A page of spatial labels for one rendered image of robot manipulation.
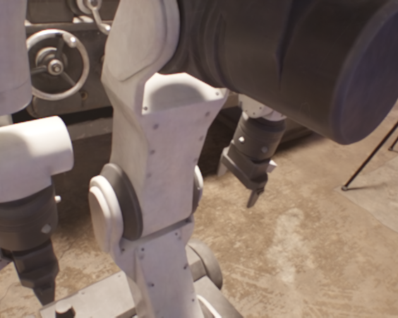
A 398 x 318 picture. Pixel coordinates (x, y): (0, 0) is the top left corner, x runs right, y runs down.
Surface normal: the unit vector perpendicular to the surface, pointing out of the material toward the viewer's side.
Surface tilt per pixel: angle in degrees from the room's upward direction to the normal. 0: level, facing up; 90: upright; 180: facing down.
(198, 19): 83
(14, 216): 57
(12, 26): 110
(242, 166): 90
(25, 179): 101
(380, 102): 90
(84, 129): 90
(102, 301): 0
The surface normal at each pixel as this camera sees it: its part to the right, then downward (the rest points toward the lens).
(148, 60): -0.39, 0.87
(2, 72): 0.67, 0.59
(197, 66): -0.10, 0.79
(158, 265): 0.58, -0.01
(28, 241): 0.51, 0.66
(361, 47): -0.02, 0.23
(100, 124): 0.58, 0.48
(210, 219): 0.10, -0.84
